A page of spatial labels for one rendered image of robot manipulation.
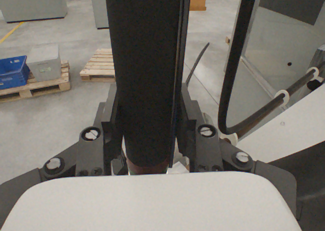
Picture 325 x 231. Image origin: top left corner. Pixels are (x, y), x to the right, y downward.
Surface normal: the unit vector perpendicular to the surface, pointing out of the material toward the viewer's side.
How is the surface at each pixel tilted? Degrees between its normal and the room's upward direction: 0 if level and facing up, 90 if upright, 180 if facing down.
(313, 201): 40
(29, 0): 90
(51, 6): 90
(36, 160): 0
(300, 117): 50
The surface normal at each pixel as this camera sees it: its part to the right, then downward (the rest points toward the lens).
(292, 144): -0.74, -0.49
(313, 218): -0.44, -0.88
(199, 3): 0.27, 0.61
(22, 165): 0.03, -0.78
